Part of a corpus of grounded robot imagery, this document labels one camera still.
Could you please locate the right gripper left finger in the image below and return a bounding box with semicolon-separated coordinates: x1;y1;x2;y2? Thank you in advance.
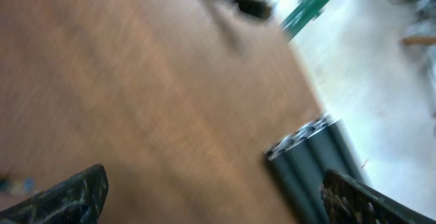
1;164;109;224

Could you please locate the green bar in background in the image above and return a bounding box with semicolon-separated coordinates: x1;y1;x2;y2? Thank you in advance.
281;0;330;42

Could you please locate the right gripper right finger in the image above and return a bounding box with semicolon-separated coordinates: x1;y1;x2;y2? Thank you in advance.
321;170;435;224

